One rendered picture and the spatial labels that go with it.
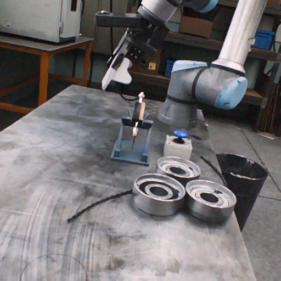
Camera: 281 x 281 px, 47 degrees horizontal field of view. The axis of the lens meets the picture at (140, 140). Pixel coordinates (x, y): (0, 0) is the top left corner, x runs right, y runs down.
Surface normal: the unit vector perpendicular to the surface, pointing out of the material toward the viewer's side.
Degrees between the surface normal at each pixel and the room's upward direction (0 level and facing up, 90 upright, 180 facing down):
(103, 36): 90
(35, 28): 90
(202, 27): 83
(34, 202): 0
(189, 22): 82
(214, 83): 77
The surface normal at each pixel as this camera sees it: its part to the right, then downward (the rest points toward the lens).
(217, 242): 0.18, -0.91
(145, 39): 0.01, 0.51
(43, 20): -0.09, 0.31
